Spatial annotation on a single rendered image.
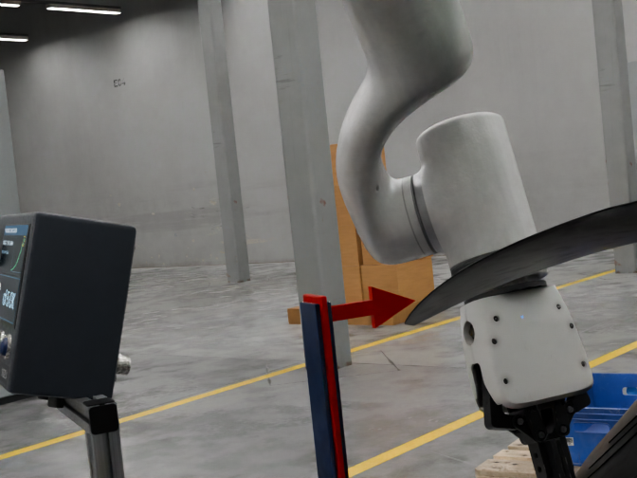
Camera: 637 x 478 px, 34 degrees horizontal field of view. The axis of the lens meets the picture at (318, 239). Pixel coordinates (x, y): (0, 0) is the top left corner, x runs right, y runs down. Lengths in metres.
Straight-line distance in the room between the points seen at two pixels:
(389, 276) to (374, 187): 8.04
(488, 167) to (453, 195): 0.04
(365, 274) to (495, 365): 8.21
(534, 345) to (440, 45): 0.27
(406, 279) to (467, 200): 8.10
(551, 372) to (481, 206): 0.15
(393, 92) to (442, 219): 0.13
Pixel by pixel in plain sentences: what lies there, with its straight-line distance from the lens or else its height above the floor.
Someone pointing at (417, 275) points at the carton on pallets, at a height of 0.37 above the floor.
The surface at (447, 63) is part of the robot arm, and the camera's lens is 0.86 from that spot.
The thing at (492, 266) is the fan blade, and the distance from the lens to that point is 0.61.
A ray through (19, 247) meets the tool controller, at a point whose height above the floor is 1.22.
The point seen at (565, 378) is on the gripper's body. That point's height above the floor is 1.06.
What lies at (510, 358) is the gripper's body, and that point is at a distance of 0.90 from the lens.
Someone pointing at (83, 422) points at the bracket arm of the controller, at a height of 1.03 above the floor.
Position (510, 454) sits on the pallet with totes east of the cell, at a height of 0.14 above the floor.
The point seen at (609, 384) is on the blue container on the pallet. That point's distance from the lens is 4.44.
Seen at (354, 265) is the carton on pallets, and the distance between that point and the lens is 9.17.
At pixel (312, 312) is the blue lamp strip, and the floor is 1.18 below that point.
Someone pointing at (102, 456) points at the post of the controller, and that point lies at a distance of 1.09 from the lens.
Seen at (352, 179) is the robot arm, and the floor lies 1.25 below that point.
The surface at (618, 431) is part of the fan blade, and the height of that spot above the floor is 1.02.
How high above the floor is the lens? 1.25
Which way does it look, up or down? 3 degrees down
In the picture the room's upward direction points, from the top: 6 degrees counter-clockwise
